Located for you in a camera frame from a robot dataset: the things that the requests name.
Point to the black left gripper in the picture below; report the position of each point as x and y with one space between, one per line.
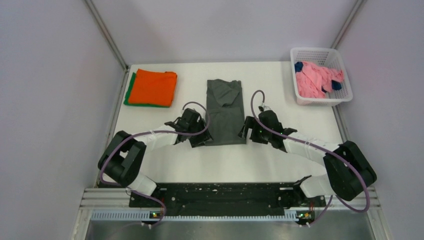
202 138

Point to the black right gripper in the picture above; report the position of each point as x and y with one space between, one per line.
250 123

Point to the grey t-shirt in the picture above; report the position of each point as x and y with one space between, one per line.
225 106

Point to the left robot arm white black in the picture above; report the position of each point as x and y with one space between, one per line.
121 161

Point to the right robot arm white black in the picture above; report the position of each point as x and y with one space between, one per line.
345 164

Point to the folded orange t-shirt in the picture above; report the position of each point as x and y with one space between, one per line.
154 88

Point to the pink crumpled t-shirt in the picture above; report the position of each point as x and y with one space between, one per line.
311 81

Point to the folded green t-shirt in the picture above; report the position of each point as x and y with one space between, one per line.
128 93

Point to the white plastic laundry basket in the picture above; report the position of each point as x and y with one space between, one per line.
322 57

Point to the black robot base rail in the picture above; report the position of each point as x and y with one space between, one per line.
227 199

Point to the white slotted cable duct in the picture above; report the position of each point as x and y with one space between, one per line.
152 216

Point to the aluminium frame post right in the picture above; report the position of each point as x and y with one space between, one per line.
356 9

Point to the aluminium frame post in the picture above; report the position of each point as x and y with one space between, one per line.
356 9
105 33

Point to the aluminium frame post left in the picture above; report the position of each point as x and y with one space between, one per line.
105 33

